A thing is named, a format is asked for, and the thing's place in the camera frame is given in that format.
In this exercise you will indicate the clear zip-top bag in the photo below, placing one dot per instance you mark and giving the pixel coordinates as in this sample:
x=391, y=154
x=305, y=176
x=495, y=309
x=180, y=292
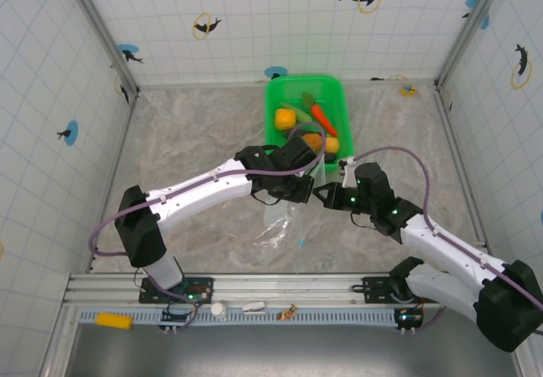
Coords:
x=280, y=228

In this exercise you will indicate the orange toy fruit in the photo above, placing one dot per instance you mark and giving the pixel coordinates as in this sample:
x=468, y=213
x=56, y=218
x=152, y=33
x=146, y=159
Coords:
x=314, y=142

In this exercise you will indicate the small yellow-orange toy fruit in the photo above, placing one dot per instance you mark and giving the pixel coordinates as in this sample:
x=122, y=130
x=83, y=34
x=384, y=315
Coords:
x=332, y=144

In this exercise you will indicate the yellow toy bell pepper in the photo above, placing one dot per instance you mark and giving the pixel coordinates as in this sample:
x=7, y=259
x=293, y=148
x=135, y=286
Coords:
x=285, y=119

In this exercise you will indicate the bright green toy pea pod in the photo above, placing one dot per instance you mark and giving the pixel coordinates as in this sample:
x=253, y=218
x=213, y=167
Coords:
x=303, y=116

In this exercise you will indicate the orange toy carrot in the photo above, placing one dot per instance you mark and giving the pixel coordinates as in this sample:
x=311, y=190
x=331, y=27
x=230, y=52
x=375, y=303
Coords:
x=324, y=120

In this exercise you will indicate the green plastic basket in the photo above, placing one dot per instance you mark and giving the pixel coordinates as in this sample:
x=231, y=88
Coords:
x=297, y=86

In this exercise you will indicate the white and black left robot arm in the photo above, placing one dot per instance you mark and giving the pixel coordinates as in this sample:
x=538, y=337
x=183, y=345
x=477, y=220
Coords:
x=199, y=190

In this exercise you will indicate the yellow round sticker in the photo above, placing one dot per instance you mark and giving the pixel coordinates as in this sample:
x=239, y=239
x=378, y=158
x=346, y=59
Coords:
x=408, y=91

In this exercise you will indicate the blue circle fish sticker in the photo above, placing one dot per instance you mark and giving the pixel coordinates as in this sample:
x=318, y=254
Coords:
x=275, y=71
x=72, y=133

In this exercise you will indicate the white clip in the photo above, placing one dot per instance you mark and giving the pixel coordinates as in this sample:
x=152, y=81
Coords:
x=253, y=307

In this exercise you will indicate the small orange toy figure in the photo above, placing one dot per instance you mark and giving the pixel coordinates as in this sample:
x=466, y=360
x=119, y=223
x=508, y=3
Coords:
x=287, y=313

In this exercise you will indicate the blue circle shark sticker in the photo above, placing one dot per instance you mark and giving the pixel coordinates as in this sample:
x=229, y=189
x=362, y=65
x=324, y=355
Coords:
x=128, y=51

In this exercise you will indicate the yellow block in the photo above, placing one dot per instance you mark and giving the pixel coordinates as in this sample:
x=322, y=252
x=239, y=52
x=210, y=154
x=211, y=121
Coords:
x=113, y=321

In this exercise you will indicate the aluminium table edge rail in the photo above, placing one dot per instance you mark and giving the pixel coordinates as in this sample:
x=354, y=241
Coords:
x=124, y=139
x=452, y=139
x=191, y=85

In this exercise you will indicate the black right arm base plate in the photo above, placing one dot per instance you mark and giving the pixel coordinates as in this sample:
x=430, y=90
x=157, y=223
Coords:
x=377, y=288

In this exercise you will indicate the aluminium mounting rail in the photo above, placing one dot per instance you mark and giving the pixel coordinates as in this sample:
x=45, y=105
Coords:
x=275, y=285

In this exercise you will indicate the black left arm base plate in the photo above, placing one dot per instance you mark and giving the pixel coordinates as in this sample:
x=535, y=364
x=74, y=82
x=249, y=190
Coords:
x=203, y=288

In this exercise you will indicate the white cap on rail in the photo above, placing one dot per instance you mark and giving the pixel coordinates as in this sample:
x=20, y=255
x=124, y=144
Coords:
x=219, y=310

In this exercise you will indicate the aluminium frame post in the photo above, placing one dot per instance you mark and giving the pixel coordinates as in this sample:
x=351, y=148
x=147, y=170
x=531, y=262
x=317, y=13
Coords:
x=102, y=29
x=468, y=29

